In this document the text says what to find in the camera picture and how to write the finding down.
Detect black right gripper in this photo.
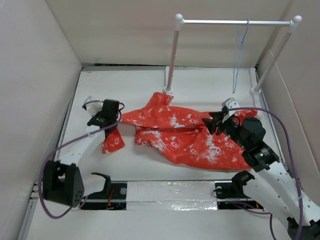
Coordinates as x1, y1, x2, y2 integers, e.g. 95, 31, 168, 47
200, 110, 249, 150

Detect red white patterned trousers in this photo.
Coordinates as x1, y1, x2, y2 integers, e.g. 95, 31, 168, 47
101, 91, 259, 171

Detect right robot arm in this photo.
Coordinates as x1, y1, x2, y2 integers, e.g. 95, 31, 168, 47
202, 109, 320, 240

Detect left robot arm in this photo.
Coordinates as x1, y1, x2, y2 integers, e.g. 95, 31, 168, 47
42, 98, 121, 208

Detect white clothes rack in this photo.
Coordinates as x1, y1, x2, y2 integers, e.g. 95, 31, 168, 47
163, 14, 302, 112

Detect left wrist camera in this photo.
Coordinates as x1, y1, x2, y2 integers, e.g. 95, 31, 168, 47
82, 96, 103, 117

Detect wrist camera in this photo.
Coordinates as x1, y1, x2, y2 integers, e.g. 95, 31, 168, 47
82, 96, 103, 117
221, 97, 240, 118

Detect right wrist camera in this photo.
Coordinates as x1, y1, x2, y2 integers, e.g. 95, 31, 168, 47
221, 97, 240, 118

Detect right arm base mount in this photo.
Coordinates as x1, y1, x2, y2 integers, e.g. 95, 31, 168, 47
211, 170, 264, 213

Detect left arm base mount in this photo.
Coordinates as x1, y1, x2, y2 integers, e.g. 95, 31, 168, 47
78, 177, 128, 211

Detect blue wire hanger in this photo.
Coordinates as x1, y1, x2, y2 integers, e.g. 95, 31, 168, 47
232, 19, 250, 94

